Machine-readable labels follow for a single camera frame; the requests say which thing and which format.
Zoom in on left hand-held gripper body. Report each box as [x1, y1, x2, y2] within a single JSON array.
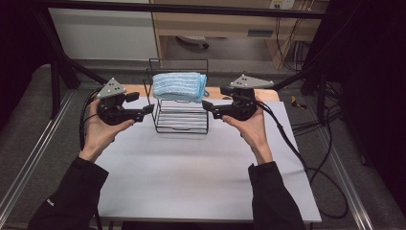
[[95, 77, 146, 127]]

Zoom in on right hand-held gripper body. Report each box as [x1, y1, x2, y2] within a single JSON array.
[[215, 73, 275, 122]]

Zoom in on black wire rack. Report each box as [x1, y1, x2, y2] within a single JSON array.
[[142, 57, 211, 135]]

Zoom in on blue striped cloth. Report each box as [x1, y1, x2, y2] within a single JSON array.
[[151, 71, 208, 104]]

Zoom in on person's left hand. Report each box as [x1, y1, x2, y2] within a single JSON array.
[[79, 98, 136, 163]]

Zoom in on person's right hand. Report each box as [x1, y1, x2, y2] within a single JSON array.
[[221, 96, 275, 166]]

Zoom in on wooden table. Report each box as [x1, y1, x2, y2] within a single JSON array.
[[119, 83, 282, 103]]

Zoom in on yellow black tape strip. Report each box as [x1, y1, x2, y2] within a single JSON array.
[[289, 95, 308, 110]]

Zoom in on office chair base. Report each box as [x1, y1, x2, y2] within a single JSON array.
[[174, 34, 211, 51]]

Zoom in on white cabinet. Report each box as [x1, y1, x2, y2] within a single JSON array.
[[48, 7, 160, 62]]

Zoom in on light wooden desk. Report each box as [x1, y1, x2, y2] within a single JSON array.
[[148, 0, 330, 71]]

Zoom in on white table cover sheet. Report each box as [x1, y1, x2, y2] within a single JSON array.
[[94, 97, 323, 224]]

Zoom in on white power strip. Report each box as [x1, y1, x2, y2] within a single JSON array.
[[268, 0, 297, 11]]

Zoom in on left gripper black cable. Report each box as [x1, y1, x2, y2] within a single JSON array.
[[79, 90, 103, 151]]

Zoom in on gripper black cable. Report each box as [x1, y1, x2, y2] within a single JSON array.
[[254, 100, 350, 220], [79, 90, 103, 151]]

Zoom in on black metal frame strut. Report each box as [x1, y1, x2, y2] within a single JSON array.
[[32, 9, 114, 121], [269, 47, 331, 126]]

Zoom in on hanging black cables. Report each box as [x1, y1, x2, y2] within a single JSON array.
[[273, 15, 309, 72]]

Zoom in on bundle of black floor cables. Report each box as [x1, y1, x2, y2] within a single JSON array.
[[290, 80, 344, 137]]

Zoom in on black metal frame bar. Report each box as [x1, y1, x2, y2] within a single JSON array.
[[30, 0, 334, 21]]

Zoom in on aluminium floor rail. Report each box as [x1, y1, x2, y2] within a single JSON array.
[[318, 126, 375, 230], [0, 90, 77, 222]]

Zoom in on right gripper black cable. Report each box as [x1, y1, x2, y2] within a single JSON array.
[[254, 100, 350, 220]]

